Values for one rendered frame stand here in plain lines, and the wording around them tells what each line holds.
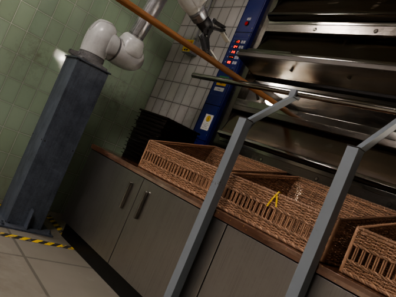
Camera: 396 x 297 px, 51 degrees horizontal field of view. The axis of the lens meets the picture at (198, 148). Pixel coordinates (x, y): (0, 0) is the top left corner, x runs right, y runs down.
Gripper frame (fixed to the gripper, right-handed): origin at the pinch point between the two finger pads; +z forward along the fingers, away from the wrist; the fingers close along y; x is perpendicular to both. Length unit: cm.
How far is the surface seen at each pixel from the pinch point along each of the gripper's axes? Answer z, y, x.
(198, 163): 9, 66, 26
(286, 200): 10, 72, 76
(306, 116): 41, 9, 41
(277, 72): 31.4, -14.1, 13.8
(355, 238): 12, 78, 104
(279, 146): 45, 26, 30
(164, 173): 12, 73, 5
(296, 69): 25.8, -11.0, 30.5
